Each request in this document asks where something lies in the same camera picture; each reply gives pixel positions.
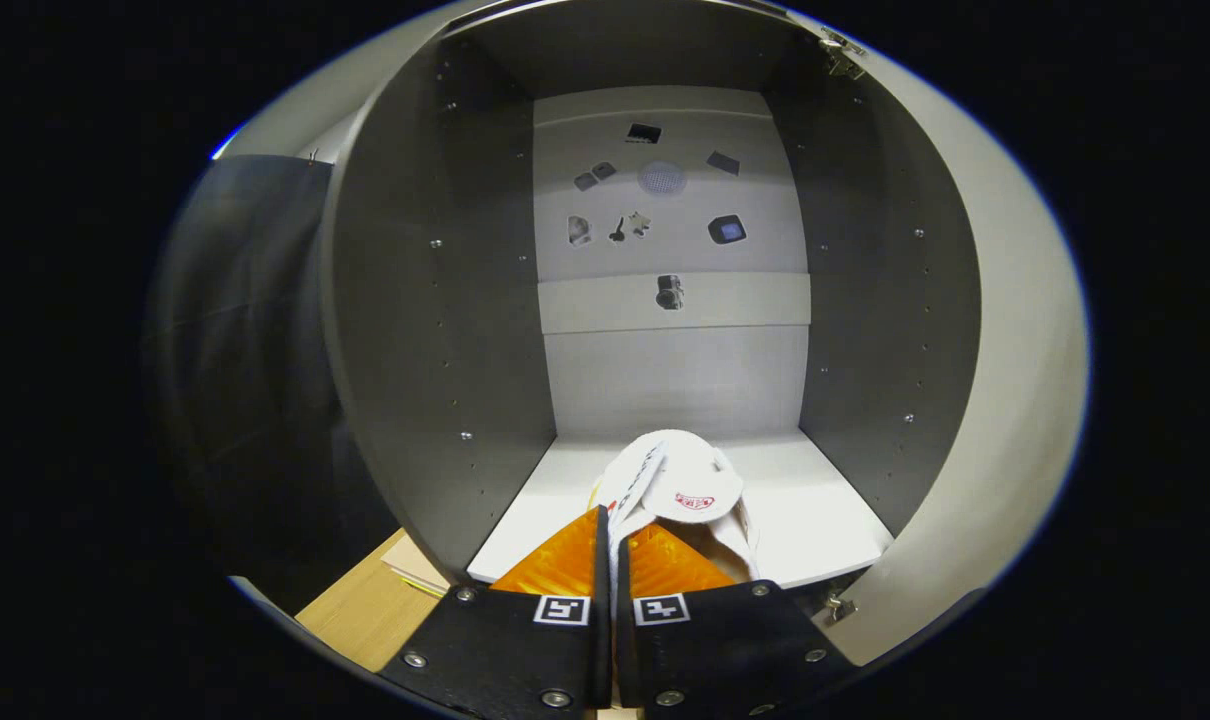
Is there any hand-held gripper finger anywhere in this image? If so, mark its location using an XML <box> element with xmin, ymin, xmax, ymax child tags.
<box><xmin>615</xmin><ymin>520</ymin><xmax>856</xmax><ymax>720</ymax></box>
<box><xmin>380</xmin><ymin>505</ymin><xmax>614</xmax><ymax>720</ymax></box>

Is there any white shoe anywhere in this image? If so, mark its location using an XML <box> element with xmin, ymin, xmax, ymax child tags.
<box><xmin>590</xmin><ymin>430</ymin><xmax>761</xmax><ymax>601</ymax></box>

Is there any grey shoe cabinet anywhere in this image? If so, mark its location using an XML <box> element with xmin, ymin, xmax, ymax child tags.
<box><xmin>320</xmin><ymin>0</ymin><xmax>981</xmax><ymax>591</ymax></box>

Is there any stack of books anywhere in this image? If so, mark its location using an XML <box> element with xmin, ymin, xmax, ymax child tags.
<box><xmin>382</xmin><ymin>530</ymin><xmax>456</xmax><ymax>599</ymax></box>

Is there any black backdrop cloth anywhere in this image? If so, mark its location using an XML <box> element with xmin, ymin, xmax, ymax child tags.
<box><xmin>145</xmin><ymin>155</ymin><xmax>396</xmax><ymax>611</ymax></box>

